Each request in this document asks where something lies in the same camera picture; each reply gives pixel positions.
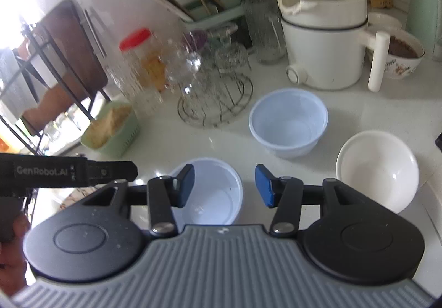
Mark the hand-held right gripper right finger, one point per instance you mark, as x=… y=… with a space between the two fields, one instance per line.
x=266 y=187

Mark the group of clear glass cups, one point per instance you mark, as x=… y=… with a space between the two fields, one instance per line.
x=207 y=56

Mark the brown cutting board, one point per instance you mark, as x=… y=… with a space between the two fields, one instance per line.
x=76 y=45

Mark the tall textured glass jar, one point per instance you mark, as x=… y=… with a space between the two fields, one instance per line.
x=266 y=32

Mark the light blue plastic bowl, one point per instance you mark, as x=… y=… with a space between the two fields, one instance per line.
x=288 y=121
x=207 y=190

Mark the clear drinking glass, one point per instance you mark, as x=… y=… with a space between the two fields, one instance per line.
x=77 y=118
x=57 y=130

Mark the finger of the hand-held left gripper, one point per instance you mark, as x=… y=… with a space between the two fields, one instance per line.
x=114 y=171

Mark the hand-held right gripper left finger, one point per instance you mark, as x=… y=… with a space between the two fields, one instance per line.
x=184 y=187

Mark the floral bowl with brown contents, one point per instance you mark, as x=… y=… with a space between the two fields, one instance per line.
x=402 y=52

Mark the white electric cooking pot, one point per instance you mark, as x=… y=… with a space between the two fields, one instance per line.
x=324 y=42

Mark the white ceramic bowl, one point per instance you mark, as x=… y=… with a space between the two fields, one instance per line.
x=378 y=170

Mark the black dish rack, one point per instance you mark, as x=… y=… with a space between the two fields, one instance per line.
x=31 y=87

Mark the person's left hand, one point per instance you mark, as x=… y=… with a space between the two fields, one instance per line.
x=13 y=259

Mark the green basket of sticks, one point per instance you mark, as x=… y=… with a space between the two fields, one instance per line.
x=110 y=128

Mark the small white bowl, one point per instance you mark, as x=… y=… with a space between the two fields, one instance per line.
x=383 y=20

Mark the red-lidded clear jar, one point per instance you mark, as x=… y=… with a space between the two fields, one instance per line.
x=141 y=66

